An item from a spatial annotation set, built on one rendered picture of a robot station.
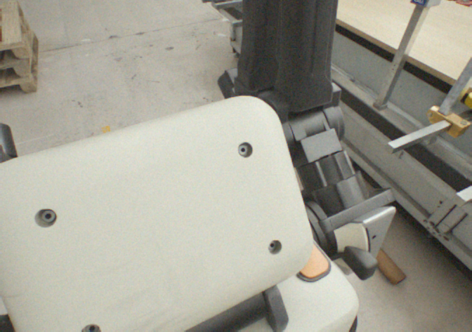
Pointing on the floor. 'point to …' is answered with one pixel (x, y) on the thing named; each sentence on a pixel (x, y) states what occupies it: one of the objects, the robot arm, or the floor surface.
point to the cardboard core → (389, 268)
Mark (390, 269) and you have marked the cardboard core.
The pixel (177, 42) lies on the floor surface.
